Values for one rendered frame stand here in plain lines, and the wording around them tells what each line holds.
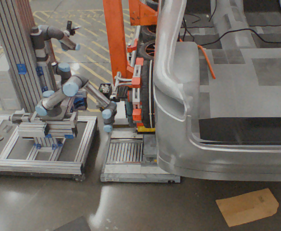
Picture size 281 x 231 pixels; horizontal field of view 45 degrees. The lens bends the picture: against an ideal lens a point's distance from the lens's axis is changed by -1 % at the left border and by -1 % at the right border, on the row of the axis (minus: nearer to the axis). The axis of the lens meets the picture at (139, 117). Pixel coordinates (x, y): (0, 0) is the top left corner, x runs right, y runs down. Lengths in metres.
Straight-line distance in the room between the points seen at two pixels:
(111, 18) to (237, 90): 1.38
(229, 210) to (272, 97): 1.13
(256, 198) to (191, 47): 1.60
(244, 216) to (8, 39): 2.67
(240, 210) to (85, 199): 1.52
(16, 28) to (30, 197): 1.71
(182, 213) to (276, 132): 1.16
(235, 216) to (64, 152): 1.88
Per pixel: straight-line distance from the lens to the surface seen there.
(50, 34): 3.43
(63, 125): 3.34
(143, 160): 3.63
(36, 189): 3.81
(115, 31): 3.51
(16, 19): 3.10
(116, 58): 3.64
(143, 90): 3.01
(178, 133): 2.24
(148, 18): 5.52
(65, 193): 3.68
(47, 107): 3.07
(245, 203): 3.52
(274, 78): 3.33
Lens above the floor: 2.77
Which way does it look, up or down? 39 degrees down
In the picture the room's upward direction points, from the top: 5 degrees counter-clockwise
